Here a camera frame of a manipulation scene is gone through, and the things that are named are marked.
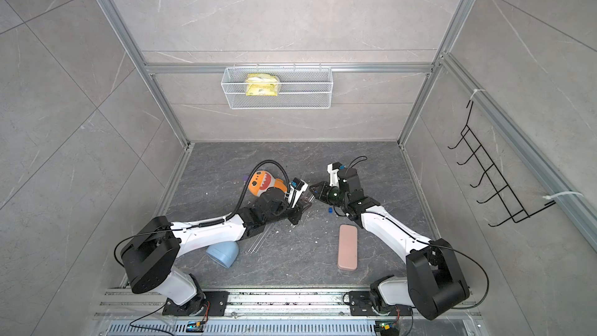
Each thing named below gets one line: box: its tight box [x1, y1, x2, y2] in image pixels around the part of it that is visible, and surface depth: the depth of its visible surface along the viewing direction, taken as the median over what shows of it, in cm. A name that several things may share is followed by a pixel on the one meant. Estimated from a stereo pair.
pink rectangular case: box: [337, 224, 358, 272], surface depth 85 cm
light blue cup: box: [205, 241, 239, 269], surface depth 77 cm
